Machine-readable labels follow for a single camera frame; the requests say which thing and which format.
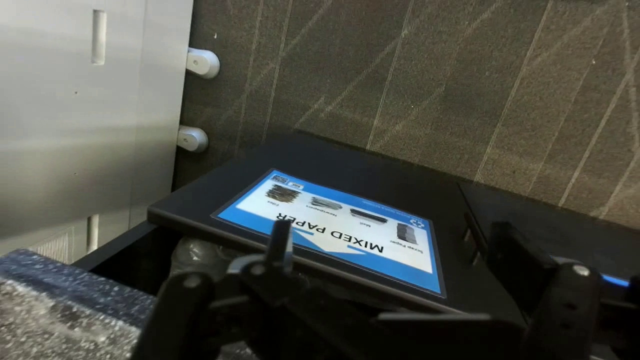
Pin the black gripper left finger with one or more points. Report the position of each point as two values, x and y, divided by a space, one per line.
254 302

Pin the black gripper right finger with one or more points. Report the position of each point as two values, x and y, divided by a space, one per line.
569 307

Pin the right black rubbish bin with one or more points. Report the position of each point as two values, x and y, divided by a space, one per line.
194 255

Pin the left blue recycling sign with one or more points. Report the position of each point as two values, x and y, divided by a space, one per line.
615 281

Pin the right blue mixed paper sign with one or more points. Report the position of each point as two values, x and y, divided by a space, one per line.
343 227

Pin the grey office printer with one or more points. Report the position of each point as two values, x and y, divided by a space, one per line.
91 102

